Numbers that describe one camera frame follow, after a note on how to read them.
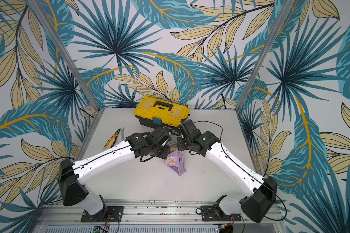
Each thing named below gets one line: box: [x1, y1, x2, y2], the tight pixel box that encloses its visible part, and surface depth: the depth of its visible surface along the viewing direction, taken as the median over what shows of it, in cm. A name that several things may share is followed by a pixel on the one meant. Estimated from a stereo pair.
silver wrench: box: [119, 127, 125, 141], surface depth 108 cm
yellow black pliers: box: [103, 128, 121, 150], surface depth 102 cm
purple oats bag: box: [164, 150, 187, 177], surface depth 79 cm
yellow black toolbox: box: [134, 96, 191, 128], surface depth 99 cm
